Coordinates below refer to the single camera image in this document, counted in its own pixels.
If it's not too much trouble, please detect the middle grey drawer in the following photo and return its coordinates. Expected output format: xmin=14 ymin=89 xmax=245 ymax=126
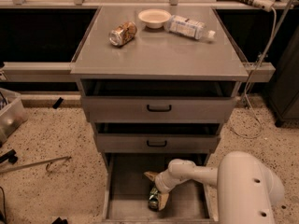
xmin=93 ymin=122 xmax=221 ymax=153

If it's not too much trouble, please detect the grey metal rail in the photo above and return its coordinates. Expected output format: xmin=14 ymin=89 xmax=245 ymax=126
xmin=1 ymin=62 xmax=74 ymax=82

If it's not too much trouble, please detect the small black block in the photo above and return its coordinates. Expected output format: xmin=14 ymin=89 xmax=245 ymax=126
xmin=52 ymin=97 xmax=64 ymax=109

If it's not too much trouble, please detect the green soda can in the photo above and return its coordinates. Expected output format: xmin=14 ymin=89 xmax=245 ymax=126
xmin=148 ymin=187 xmax=160 ymax=211

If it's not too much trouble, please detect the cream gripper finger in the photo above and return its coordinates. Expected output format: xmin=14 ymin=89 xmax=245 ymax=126
xmin=157 ymin=192 xmax=169 ymax=211
xmin=144 ymin=171 xmax=158 ymax=182

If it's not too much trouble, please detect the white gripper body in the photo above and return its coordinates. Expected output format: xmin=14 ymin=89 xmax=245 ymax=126
xmin=154 ymin=170 xmax=180 ymax=193

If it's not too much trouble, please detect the white paper bowl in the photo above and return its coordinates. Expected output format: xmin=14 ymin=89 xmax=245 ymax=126
xmin=138 ymin=9 xmax=171 ymax=29

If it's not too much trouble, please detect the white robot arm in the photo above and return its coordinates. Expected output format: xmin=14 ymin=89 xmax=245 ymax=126
xmin=145 ymin=151 xmax=285 ymax=224

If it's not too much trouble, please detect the grey drawer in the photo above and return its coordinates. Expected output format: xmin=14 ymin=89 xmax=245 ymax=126
xmin=93 ymin=122 xmax=221 ymax=153
xmin=80 ymin=78 xmax=235 ymax=123
xmin=102 ymin=153 xmax=218 ymax=224

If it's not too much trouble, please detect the bottom grey drawer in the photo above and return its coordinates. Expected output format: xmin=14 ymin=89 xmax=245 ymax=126
xmin=102 ymin=153 xmax=218 ymax=224

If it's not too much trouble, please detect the grey metal drawer cabinet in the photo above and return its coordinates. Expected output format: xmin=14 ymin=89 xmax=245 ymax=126
xmin=70 ymin=4 xmax=249 ymax=224

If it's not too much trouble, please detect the white cable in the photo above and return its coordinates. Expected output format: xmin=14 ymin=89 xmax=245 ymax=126
xmin=228 ymin=7 xmax=278 ymax=140

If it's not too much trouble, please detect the metal rod with hook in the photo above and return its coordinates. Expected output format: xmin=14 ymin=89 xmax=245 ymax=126
xmin=0 ymin=156 xmax=71 ymax=175

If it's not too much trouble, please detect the brown patterned can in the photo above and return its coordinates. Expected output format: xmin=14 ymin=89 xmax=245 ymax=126
xmin=108 ymin=21 xmax=137 ymax=47

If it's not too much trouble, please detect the black floor tool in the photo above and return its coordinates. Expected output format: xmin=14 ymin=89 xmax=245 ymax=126
xmin=0 ymin=149 xmax=18 ymax=164

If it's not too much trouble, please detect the clear plastic storage bin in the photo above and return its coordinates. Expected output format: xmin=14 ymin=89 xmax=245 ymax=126
xmin=0 ymin=88 xmax=27 ymax=145

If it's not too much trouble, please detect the top grey drawer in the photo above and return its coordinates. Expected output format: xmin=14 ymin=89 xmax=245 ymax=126
xmin=80 ymin=78 xmax=235 ymax=123

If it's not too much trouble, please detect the clear plastic water bottle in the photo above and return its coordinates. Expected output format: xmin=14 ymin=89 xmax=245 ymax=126
xmin=164 ymin=15 xmax=216 ymax=42

